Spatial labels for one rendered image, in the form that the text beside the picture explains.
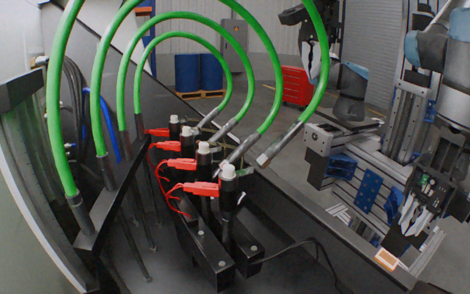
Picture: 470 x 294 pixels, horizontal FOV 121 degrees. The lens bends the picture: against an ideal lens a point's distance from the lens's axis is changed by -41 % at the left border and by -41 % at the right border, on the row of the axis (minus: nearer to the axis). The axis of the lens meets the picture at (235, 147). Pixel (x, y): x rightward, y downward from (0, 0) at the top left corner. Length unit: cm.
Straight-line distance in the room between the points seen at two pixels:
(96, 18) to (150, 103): 25
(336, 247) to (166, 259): 40
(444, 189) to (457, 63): 16
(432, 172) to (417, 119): 62
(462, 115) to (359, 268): 37
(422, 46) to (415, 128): 52
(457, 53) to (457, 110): 7
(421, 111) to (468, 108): 62
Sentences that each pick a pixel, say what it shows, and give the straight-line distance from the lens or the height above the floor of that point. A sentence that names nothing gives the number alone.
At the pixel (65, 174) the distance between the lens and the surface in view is 25.
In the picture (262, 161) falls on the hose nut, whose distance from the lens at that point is 32.
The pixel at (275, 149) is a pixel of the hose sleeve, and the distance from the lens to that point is 33.
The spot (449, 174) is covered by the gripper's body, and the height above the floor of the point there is 119.
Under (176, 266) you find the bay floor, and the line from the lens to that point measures 56.
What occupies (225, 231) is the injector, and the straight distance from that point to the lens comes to 37.
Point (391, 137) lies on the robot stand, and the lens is 99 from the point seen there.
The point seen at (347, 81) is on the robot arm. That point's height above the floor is 119.
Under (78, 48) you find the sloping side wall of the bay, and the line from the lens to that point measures 53.
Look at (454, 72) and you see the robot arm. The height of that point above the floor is 131.
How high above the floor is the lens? 130
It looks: 27 degrees down
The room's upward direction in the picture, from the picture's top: 2 degrees clockwise
